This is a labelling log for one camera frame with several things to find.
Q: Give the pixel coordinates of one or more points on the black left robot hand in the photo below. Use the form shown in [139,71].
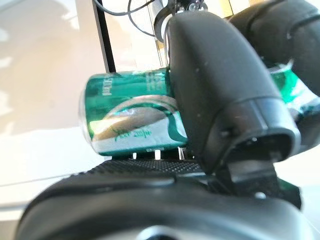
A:
[287,30]

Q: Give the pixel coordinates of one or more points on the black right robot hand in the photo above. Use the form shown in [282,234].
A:
[220,87]

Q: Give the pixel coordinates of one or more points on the dark green drink can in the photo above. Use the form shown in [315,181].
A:
[130,100]

